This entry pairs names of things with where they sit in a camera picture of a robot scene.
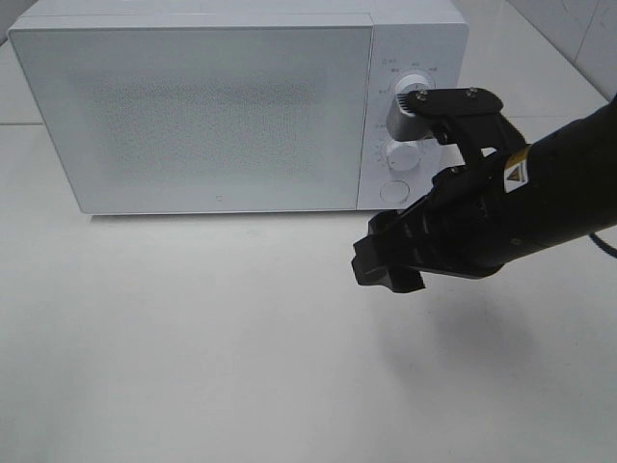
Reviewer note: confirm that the white microwave oven body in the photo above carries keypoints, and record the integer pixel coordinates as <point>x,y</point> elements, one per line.
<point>429,36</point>

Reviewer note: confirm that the white microwave door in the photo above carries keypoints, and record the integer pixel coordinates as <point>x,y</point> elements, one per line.
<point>194,121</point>

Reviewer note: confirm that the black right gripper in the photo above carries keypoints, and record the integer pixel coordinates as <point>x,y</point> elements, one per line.
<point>434,234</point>

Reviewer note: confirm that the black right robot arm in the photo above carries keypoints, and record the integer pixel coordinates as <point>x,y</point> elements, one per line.
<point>508,199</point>

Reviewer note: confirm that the round white door button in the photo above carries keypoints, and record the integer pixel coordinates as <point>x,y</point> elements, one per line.
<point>395,192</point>

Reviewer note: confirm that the upper white power knob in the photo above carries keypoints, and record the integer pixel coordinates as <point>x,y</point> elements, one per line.
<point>415,81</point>

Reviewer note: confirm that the white timer knob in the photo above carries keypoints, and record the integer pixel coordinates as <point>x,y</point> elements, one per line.
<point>402,156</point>

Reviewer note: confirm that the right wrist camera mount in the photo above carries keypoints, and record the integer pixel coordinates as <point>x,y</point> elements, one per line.
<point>469,118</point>

